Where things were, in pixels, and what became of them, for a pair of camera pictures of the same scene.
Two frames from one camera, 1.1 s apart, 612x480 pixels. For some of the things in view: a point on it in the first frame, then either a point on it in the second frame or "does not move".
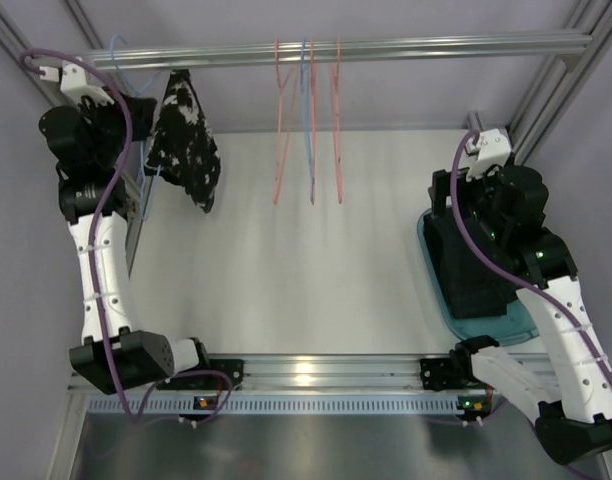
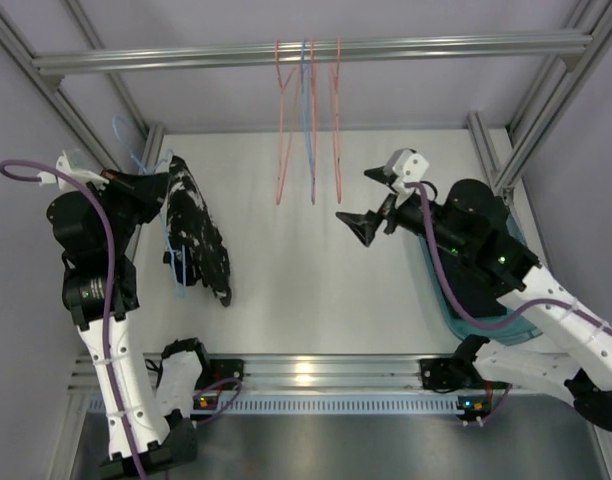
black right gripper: x=449 y=189 -> x=390 y=204
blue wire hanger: x=146 y=210 -> x=136 y=159
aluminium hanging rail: x=568 y=46 does not move
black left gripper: x=137 y=112 -> x=137 y=185
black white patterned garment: x=183 y=149 -> x=195 y=250
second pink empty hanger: x=336 y=102 does not move
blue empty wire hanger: x=304 y=95 does not move
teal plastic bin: x=513 y=327 does not move
